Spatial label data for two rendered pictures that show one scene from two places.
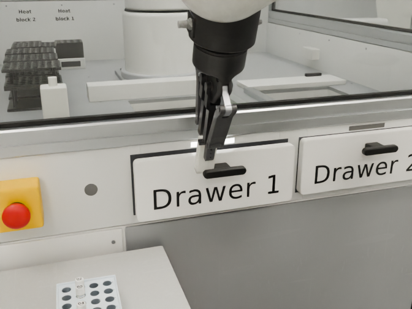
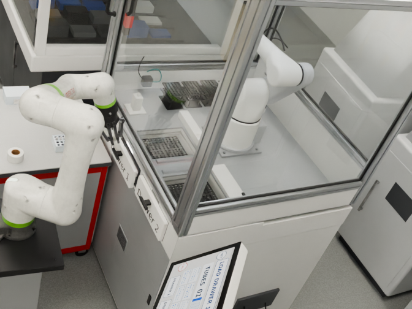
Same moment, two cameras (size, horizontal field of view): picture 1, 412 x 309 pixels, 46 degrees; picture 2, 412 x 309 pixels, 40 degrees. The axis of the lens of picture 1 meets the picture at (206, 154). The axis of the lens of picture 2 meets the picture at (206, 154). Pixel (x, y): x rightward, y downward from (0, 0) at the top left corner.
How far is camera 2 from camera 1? 241 cm
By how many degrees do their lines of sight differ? 61
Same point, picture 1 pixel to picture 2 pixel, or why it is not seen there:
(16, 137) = not seen: hidden behind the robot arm
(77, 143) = not seen: hidden behind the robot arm
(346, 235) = (142, 230)
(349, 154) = (145, 197)
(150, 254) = (105, 158)
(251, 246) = (126, 194)
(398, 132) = (156, 209)
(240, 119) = (134, 148)
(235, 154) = (124, 154)
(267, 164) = (128, 168)
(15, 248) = not seen: hidden behind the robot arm
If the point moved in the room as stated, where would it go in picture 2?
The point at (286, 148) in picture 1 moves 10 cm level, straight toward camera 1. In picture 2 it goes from (132, 168) to (109, 164)
